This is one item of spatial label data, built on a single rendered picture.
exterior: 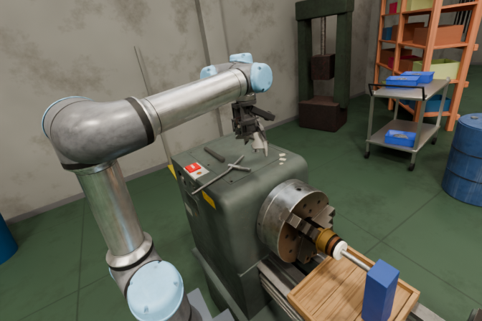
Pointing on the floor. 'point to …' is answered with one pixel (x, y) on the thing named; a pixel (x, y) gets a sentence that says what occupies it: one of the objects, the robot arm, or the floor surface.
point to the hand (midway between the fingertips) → (256, 150)
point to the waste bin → (6, 242)
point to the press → (329, 115)
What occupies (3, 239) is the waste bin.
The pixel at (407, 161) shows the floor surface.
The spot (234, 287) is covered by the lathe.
